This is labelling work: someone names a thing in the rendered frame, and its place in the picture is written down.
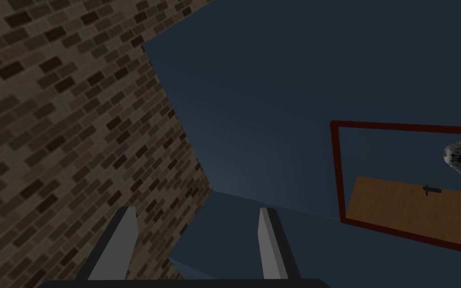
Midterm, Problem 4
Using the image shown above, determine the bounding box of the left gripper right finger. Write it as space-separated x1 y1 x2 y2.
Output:
257 207 302 281

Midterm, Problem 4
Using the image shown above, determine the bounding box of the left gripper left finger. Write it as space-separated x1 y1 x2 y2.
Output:
73 206 139 281

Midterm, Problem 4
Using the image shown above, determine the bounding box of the red framed wall mirror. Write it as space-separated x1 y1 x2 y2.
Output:
329 119 461 259

